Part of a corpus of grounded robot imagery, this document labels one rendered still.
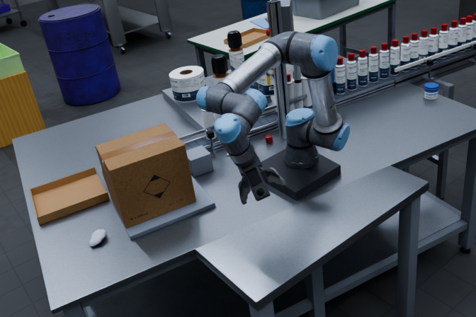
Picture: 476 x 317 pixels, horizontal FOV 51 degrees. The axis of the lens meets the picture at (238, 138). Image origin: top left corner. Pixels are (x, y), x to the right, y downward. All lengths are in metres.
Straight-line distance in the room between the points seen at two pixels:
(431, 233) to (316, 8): 2.28
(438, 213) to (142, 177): 1.72
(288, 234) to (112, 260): 0.65
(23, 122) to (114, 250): 3.32
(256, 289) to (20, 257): 2.20
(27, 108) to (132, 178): 3.29
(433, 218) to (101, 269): 1.81
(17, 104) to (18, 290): 2.22
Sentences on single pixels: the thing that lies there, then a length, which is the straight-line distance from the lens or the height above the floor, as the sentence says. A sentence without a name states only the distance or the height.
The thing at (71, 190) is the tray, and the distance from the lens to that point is 2.42.
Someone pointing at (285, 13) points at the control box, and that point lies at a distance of 2.26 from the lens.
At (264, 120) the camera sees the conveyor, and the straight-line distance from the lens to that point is 2.56.
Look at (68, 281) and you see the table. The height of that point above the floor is 0.83.
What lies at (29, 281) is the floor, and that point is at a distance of 3.39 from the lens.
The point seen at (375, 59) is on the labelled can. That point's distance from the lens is 2.85.
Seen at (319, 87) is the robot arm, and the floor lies 1.30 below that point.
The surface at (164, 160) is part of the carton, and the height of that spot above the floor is 1.08.
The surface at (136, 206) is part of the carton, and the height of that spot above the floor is 0.93.
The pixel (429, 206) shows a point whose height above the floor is 0.22.
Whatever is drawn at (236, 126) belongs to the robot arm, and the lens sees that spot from 1.39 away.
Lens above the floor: 2.03
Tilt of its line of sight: 28 degrees down
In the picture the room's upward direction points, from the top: 8 degrees counter-clockwise
